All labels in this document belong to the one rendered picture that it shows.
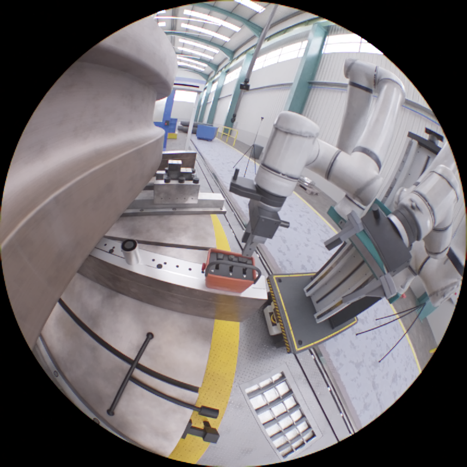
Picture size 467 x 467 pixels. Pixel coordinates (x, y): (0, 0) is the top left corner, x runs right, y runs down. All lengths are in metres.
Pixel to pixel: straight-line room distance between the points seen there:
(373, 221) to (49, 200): 0.72
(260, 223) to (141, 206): 1.47
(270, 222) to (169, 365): 0.88
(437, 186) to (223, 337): 1.38
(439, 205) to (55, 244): 0.84
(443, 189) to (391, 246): 0.17
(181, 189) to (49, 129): 1.22
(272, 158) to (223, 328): 1.24
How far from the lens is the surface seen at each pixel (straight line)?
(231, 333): 1.33
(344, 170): 0.36
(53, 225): 0.50
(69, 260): 0.57
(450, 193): 0.39
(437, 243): 0.46
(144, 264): 0.73
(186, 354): 0.96
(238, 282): 0.58
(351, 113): 0.81
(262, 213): 0.30
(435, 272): 0.71
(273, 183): 0.29
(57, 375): 1.27
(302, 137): 0.29
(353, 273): 1.15
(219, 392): 1.31
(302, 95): 10.24
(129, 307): 1.07
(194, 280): 0.67
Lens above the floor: 1.27
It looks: 39 degrees down
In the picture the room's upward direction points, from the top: 19 degrees clockwise
